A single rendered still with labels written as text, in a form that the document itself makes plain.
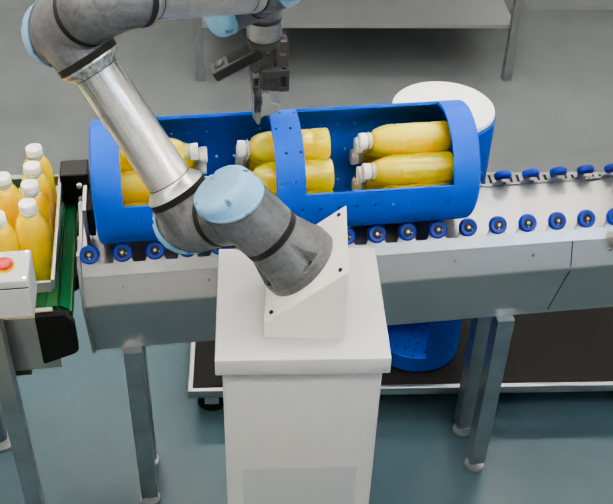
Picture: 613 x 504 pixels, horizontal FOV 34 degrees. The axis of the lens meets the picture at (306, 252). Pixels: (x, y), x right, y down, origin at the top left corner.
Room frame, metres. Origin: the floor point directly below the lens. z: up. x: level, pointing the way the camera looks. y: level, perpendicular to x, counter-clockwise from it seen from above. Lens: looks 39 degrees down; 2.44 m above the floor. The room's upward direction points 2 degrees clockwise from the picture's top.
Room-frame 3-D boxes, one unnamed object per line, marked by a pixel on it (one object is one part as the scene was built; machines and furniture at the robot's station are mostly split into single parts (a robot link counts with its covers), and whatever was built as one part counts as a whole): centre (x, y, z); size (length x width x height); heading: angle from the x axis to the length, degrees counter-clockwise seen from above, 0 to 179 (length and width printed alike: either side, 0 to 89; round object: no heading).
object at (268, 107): (1.93, 0.10, 1.27); 0.06 x 0.03 x 0.09; 99
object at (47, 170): (1.99, 0.65, 1.00); 0.07 x 0.07 x 0.19
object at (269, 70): (1.94, 0.10, 1.38); 0.09 x 0.08 x 0.12; 99
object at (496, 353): (1.98, -0.53, 0.31); 0.06 x 0.06 x 0.63; 9
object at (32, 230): (1.77, 0.62, 1.00); 0.07 x 0.07 x 0.19
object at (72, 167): (2.06, 0.59, 0.95); 0.10 x 0.07 x 0.10; 9
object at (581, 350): (2.42, -0.38, 0.08); 1.50 x 0.52 x 0.15; 94
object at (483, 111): (2.36, -0.36, 1.03); 0.28 x 0.28 x 0.01
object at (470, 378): (2.12, -0.51, 0.31); 0.06 x 0.06 x 0.63; 9
